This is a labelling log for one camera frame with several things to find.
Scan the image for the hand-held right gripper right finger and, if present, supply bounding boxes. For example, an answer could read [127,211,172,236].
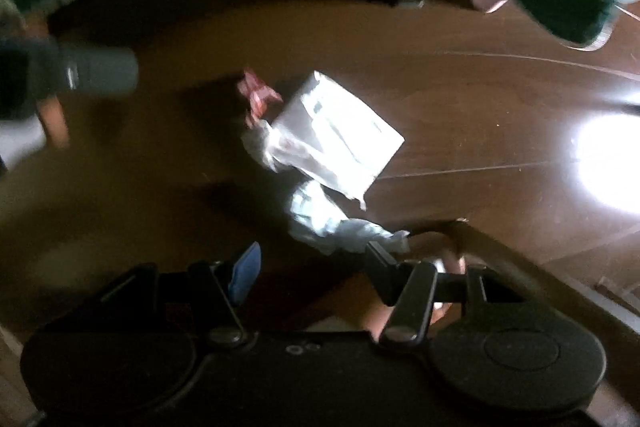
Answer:
[364,241,531,349]

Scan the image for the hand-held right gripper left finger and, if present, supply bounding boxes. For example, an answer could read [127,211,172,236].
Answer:
[95,241,263,350]

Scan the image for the grey cylindrical object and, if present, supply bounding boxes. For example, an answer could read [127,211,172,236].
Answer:
[0,37,140,120]

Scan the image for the red wrapper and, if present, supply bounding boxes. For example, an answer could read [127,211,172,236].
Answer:
[238,68,284,128]

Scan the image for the white plastic wrapper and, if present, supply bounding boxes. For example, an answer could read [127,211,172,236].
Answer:
[289,179,412,258]

